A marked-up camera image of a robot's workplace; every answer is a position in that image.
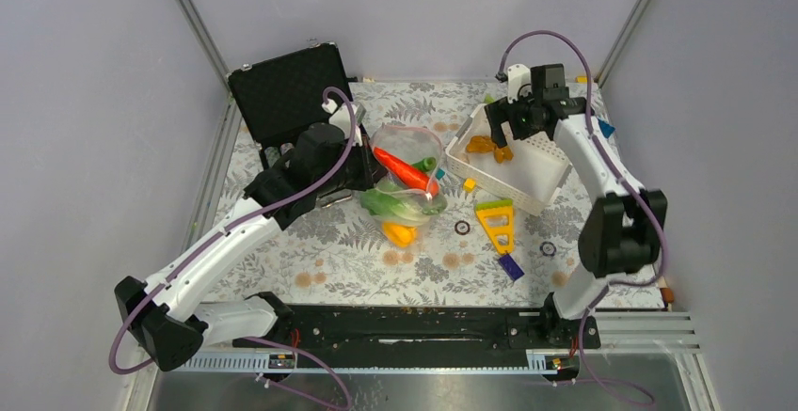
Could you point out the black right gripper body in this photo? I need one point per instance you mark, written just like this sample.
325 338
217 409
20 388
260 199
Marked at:
518 114

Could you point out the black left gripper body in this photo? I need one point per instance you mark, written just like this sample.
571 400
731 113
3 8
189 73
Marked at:
358 174

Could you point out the white plastic basket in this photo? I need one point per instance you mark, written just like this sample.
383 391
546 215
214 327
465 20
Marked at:
532 179

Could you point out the orange carrot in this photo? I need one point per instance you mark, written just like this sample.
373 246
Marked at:
406 173

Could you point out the green lettuce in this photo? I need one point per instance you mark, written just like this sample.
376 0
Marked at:
400 210

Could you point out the clear zip top bag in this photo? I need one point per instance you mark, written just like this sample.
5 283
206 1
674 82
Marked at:
409 195

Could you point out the green cucumber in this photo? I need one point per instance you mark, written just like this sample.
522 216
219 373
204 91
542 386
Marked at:
426 165

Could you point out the yellow bell pepper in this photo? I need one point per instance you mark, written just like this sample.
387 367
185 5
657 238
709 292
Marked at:
399 235

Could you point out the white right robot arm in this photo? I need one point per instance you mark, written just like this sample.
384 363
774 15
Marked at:
624 231

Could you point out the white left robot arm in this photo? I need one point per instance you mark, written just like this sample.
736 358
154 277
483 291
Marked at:
167 313

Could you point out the orange brown food piece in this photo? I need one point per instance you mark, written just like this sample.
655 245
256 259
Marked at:
484 144

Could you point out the black poker chip case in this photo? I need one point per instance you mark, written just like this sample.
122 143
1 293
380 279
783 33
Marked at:
281 97

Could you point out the blue toy brick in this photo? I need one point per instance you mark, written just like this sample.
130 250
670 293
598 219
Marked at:
606 128

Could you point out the small yellow toy block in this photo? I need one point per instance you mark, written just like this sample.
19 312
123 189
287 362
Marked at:
469 185

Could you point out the yellow triangular plastic tool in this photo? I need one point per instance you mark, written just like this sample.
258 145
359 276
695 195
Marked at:
497 220

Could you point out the floral table mat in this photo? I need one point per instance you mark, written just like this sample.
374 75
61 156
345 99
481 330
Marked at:
338 255

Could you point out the purple toy brick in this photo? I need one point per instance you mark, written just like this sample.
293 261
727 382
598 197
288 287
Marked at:
510 267

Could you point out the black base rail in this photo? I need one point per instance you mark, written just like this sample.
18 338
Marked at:
346 337

